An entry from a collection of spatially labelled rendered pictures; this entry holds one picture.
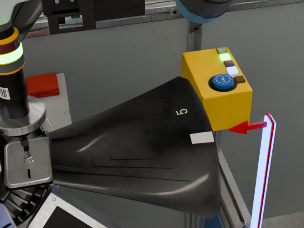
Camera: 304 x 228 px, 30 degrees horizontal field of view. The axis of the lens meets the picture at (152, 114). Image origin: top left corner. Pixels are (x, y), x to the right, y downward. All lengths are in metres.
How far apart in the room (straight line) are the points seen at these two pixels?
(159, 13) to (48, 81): 0.34
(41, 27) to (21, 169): 0.76
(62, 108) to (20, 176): 0.63
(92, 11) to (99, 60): 0.93
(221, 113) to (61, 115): 0.45
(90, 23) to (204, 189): 0.28
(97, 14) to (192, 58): 0.54
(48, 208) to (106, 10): 0.36
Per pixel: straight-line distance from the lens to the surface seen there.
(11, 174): 0.78
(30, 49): 1.52
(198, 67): 1.14
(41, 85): 1.45
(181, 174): 0.77
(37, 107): 0.74
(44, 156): 0.80
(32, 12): 0.76
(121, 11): 0.66
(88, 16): 0.63
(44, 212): 0.89
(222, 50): 1.18
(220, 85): 1.08
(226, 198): 1.16
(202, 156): 0.79
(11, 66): 0.68
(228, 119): 1.11
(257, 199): 0.95
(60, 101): 1.42
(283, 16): 1.64
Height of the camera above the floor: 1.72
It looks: 39 degrees down
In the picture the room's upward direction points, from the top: 2 degrees counter-clockwise
